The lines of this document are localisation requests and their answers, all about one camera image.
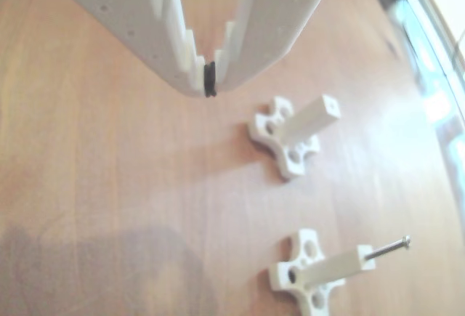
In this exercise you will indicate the silver metal screw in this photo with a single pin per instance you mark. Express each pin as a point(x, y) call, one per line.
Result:
point(387, 248)

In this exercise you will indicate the shiny metal rail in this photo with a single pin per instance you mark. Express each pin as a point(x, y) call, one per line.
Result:
point(425, 47)

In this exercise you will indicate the white cross-base post stand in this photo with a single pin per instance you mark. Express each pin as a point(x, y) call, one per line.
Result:
point(334, 263)
point(290, 152)

